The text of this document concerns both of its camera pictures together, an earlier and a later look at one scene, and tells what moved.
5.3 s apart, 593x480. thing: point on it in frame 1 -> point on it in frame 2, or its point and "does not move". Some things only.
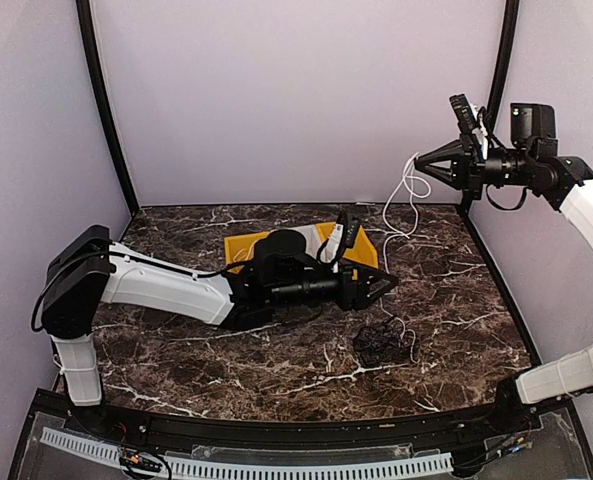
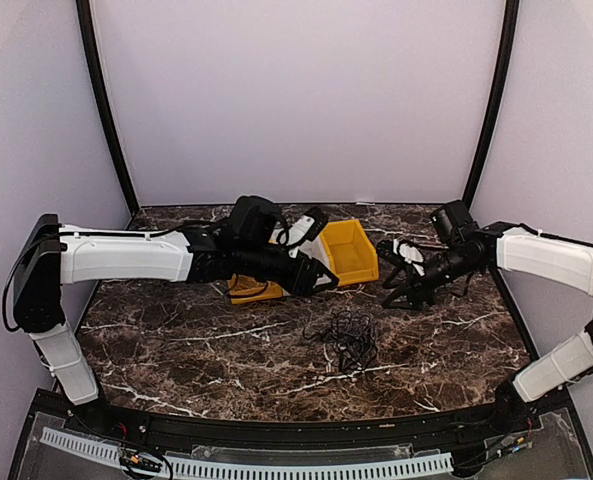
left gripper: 355,295 -> 300,279
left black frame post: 83,8 does not move
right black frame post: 498,85 does not move
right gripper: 468,171 -> 416,290
